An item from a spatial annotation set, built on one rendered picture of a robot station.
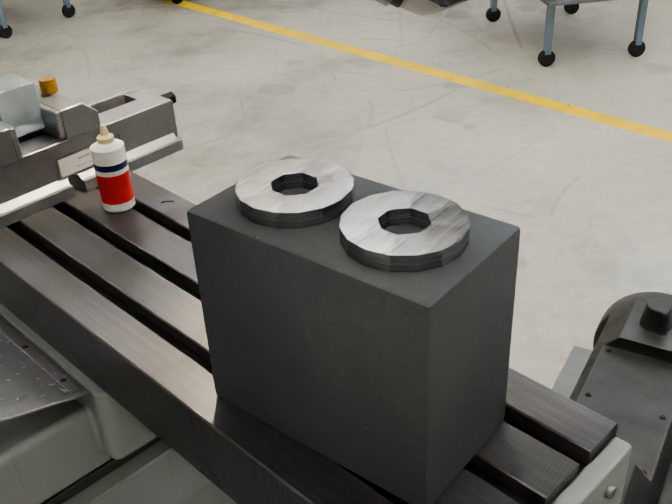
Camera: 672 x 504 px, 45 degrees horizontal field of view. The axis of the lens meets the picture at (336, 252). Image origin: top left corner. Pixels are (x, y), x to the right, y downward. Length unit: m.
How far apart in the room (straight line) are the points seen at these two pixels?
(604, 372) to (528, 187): 1.80
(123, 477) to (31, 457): 0.13
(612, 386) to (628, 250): 1.48
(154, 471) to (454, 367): 0.54
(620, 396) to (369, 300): 0.74
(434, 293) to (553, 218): 2.32
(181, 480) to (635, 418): 0.60
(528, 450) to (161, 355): 0.34
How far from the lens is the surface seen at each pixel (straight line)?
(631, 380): 1.26
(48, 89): 1.14
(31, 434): 0.92
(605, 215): 2.87
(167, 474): 1.04
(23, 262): 0.99
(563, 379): 1.53
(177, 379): 0.76
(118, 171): 1.02
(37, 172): 1.09
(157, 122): 1.17
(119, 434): 0.93
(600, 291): 2.49
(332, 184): 0.62
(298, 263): 0.56
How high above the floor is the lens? 1.39
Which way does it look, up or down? 32 degrees down
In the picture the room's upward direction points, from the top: 3 degrees counter-clockwise
